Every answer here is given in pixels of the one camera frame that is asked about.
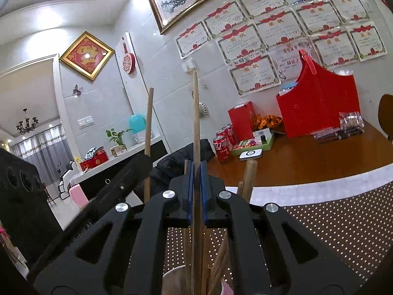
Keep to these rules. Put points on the green box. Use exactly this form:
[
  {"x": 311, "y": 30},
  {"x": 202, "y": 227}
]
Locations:
[{"x": 264, "y": 147}]

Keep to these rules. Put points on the clear plastic package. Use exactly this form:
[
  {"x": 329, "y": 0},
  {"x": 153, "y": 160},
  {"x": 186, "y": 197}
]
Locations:
[{"x": 351, "y": 123}]

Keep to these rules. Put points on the wall of framed certificates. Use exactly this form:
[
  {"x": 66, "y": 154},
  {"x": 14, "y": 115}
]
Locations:
[{"x": 233, "y": 24}]

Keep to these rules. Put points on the red cola can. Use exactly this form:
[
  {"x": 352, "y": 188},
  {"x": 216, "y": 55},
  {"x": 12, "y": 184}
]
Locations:
[
  {"x": 221, "y": 132},
  {"x": 221, "y": 150},
  {"x": 231, "y": 135}
]

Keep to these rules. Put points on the black and white cabinet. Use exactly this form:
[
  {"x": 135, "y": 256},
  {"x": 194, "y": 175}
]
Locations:
[{"x": 104, "y": 178}]

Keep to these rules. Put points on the white wall socket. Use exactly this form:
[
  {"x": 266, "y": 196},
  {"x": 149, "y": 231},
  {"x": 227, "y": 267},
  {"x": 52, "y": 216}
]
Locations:
[{"x": 188, "y": 66}]

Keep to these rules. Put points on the red box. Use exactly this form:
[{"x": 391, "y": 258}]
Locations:
[{"x": 241, "y": 118}]

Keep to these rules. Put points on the red gift bag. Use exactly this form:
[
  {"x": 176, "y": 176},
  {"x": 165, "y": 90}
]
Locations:
[{"x": 313, "y": 104}]

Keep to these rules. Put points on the grey wall hanging ornament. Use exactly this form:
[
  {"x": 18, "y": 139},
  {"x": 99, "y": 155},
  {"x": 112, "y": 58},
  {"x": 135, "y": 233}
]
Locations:
[{"x": 204, "y": 110}]

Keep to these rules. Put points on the brown dotted table mat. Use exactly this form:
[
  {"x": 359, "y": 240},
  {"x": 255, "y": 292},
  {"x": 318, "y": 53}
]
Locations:
[{"x": 322, "y": 236}]

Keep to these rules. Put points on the red tin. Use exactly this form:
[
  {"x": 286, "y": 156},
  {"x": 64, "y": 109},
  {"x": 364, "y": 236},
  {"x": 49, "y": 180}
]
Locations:
[{"x": 95, "y": 161}]

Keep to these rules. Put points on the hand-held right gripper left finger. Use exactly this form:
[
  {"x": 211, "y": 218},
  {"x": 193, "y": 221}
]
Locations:
[{"x": 191, "y": 190}]

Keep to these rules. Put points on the dark chandelier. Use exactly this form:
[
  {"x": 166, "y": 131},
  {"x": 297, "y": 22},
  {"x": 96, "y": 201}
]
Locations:
[{"x": 27, "y": 124}]

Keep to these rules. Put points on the white flat device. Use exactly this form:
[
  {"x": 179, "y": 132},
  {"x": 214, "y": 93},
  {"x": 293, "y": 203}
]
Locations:
[{"x": 251, "y": 154}]

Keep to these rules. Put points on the potted green plant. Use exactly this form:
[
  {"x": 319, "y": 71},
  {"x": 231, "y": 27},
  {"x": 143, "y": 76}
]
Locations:
[{"x": 118, "y": 138}]

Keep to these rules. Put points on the round red wall ornament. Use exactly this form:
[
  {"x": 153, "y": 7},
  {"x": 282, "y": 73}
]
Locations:
[{"x": 128, "y": 63}]

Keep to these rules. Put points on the pink cup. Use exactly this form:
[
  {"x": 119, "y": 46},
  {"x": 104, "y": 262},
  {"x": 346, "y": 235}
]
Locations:
[{"x": 176, "y": 284}]

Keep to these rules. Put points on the red and gold diamond frame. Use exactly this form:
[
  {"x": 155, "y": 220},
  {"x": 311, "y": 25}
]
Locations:
[{"x": 87, "y": 53}]

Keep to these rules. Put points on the wooden chair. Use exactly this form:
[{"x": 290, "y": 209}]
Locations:
[{"x": 387, "y": 113}]

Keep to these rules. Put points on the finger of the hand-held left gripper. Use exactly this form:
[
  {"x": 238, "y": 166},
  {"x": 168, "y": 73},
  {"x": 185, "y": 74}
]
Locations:
[{"x": 122, "y": 181}]

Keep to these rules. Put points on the white light switch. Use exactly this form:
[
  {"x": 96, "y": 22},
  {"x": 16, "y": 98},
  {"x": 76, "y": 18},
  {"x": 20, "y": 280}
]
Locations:
[{"x": 85, "y": 121}]

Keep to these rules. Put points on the white marbled mat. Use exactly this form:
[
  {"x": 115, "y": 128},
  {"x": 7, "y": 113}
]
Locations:
[{"x": 322, "y": 187}]

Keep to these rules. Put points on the orange snack packets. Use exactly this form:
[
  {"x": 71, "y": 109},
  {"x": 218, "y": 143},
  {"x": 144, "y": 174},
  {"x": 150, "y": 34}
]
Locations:
[{"x": 267, "y": 121}]

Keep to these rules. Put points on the black jacket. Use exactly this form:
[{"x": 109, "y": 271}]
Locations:
[{"x": 178, "y": 163}]

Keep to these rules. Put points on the butterfly wall decoration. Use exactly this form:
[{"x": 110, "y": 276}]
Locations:
[{"x": 77, "y": 90}]

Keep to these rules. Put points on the grey curtains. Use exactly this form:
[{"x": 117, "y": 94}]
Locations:
[{"x": 43, "y": 153}]

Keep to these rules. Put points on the wooden chopstick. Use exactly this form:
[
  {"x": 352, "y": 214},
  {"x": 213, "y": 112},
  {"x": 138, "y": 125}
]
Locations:
[
  {"x": 196, "y": 113},
  {"x": 149, "y": 119}
]

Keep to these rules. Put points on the bunch of wooden chopsticks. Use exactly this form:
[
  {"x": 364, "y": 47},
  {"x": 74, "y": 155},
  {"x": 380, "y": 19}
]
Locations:
[{"x": 250, "y": 178}]

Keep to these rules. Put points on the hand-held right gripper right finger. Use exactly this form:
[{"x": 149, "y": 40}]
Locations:
[{"x": 204, "y": 190}]

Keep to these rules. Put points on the pink chair back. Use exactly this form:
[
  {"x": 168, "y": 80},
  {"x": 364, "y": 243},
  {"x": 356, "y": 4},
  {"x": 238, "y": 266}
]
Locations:
[{"x": 78, "y": 196}]

